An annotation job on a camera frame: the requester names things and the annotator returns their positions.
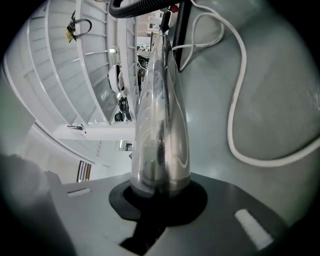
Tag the grey vacuum floor nozzle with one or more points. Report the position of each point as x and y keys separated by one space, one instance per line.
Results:
x=95 y=225

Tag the white metal railing structure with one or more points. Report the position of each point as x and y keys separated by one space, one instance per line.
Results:
x=62 y=82

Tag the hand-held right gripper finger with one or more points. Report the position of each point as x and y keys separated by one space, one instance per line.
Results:
x=27 y=200

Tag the brown striped door frame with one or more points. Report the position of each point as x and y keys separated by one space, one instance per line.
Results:
x=83 y=172

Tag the chrome vacuum cleaner wand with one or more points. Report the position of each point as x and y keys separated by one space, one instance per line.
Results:
x=160 y=125

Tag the white rounded helmet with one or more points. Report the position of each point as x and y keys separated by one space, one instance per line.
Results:
x=114 y=80

